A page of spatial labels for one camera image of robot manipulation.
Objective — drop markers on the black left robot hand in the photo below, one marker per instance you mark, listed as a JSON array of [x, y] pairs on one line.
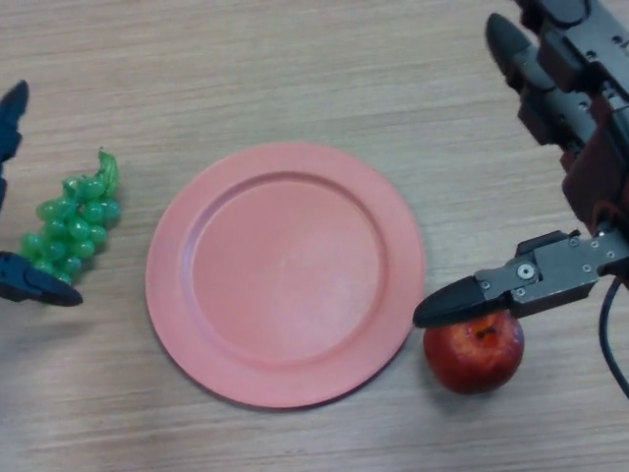
[[29, 285]]

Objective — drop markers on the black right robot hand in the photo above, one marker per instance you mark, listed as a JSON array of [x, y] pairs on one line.
[[560, 275]]

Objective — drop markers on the green grapes bunch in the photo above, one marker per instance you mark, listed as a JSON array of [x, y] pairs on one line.
[[74, 226]]

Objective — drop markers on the pink round plate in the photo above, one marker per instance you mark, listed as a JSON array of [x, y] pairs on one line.
[[285, 275]]

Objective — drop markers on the red apple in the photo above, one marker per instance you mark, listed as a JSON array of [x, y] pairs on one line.
[[472, 361]]

